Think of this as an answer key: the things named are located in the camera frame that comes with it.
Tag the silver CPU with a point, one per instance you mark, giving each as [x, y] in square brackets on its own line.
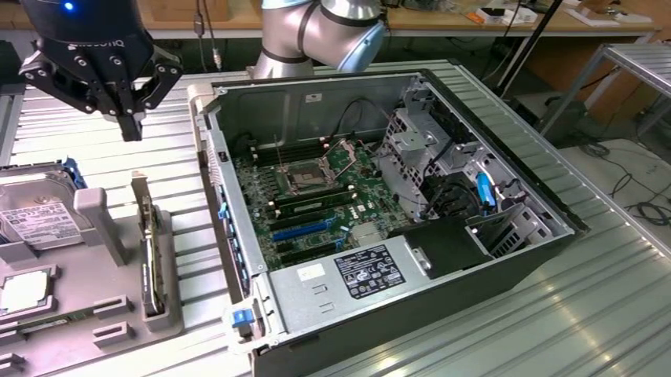
[20, 290]

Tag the silver socket cover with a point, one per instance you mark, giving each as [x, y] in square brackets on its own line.
[343, 155]

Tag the blue case latch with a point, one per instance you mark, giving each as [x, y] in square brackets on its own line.
[241, 318]

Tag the white flat package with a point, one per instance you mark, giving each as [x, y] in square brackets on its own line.
[592, 17]

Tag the black RAM slot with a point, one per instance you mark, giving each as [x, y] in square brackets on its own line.
[288, 156]
[285, 146]

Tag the blue disk bracket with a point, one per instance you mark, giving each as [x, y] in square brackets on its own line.
[73, 173]

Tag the installed RAM stick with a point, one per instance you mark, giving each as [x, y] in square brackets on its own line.
[315, 202]

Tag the silver chipset heatsink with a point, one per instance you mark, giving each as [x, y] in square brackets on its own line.
[369, 233]

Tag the metal frame table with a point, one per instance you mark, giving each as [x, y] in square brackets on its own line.
[639, 59]

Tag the orange and white box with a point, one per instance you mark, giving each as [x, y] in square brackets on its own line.
[474, 16]

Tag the silver hard disk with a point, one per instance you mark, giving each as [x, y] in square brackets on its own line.
[36, 196]

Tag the wooden desk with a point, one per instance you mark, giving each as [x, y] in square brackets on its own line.
[445, 21]

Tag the black stand pole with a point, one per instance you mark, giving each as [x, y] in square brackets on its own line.
[531, 41]

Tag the CPU socket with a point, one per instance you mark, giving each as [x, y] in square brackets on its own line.
[304, 178]

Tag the green graphics card black cooler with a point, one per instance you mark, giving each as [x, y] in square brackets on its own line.
[155, 251]

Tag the green motherboard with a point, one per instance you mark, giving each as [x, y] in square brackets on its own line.
[361, 196]

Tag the silver drive cage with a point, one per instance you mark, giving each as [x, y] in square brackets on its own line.
[408, 141]

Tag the thin metal locking lever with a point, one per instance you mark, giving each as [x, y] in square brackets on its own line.
[348, 163]
[279, 153]

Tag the black open PC case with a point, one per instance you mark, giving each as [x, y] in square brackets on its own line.
[471, 294]

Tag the grey parts rack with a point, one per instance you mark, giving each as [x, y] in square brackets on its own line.
[79, 282]

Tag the long black expansion slot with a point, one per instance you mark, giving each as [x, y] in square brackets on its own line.
[299, 222]
[309, 253]

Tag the black equipment box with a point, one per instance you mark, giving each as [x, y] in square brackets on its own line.
[550, 114]

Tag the green RAM stick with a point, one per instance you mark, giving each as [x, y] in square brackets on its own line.
[68, 316]

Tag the silver power supply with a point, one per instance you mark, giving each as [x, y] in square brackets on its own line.
[315, 290]

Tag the silver perforated disk bay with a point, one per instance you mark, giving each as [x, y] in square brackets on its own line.
[516, 231]

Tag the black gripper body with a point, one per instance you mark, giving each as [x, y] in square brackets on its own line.
[89, 35]

